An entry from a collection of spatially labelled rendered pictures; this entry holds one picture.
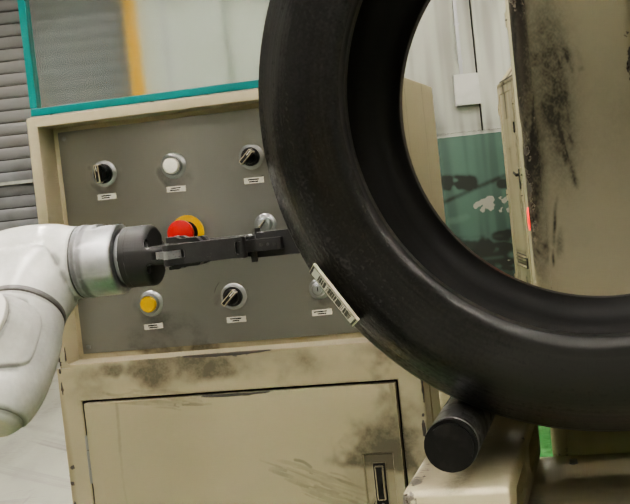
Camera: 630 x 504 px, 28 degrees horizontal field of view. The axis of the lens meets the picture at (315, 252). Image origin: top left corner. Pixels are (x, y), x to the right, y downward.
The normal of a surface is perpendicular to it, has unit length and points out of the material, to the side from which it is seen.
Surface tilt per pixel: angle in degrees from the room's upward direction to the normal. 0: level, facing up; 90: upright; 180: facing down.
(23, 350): 77
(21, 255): 50
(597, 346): 101
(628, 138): 90
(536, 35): 90
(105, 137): 90
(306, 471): 90
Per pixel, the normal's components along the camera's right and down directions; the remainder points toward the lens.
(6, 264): -0.33, -0.58
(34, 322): 0.77, -0.47
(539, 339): -0.26, 0.26
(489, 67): -0.01, 0.05
